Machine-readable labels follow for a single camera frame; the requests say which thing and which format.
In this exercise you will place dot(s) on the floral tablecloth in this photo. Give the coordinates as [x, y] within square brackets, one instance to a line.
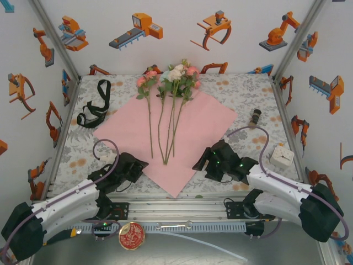
[248, 91]

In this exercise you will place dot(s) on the black ribbon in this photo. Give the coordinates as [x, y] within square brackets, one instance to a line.
[85, 124]

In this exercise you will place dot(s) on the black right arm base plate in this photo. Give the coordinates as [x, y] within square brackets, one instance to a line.
[233, 211]

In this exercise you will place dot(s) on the round red gold tin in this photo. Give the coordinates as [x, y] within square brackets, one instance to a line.
[131, 237]

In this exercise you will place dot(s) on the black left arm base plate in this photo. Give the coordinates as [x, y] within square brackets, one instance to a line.
[122, 211]

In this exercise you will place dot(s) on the thin white plastic tube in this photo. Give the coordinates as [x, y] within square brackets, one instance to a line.
[229, 251]

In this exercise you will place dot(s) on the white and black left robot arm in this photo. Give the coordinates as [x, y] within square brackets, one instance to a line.
[69, 209]

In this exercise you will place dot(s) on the bouquet of artificial roses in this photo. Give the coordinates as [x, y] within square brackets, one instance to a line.
[192, 71]

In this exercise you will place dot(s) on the white square alarm clock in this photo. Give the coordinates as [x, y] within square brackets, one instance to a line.
[281, 157]

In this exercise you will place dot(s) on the pink artificial rose stem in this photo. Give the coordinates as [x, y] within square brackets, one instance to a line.
[142, 82]

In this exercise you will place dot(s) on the aluminium frame rail bed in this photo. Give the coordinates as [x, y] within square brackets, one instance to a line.
[179, 209]

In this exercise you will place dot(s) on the black control box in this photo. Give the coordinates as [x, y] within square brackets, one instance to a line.
[255, 229]
[103, 229]

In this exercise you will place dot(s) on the silver open-ended wrench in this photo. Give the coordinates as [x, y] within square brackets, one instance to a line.
[173, 225]

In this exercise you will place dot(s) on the pink and purple wrapping paper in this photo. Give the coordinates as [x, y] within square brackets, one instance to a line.
[171, 138]

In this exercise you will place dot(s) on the pale blue artificial flower stem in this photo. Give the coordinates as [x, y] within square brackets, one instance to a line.
[165, 75]

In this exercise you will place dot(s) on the cream artificial flower stem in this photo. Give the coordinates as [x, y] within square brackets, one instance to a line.
[175, 74]

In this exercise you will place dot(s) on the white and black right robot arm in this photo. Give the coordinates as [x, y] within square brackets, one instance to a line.
[278, 205]

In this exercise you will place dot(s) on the aluminium frame post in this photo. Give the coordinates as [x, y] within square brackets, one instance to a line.
[299, 38]
[55, 41]

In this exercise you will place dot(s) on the aluminium side rail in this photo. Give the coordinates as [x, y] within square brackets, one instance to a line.
[71, 107]
[283, 110]

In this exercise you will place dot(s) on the brown twine spool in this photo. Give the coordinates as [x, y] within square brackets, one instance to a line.
[256, 116]

